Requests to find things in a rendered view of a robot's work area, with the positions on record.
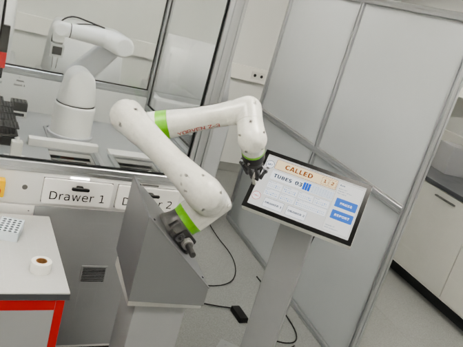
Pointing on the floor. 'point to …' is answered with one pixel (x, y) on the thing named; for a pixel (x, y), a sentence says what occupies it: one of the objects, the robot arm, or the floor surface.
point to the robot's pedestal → (145, 321)
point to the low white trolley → (31, 287)
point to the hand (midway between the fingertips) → (255, 178)
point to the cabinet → (84, 269)
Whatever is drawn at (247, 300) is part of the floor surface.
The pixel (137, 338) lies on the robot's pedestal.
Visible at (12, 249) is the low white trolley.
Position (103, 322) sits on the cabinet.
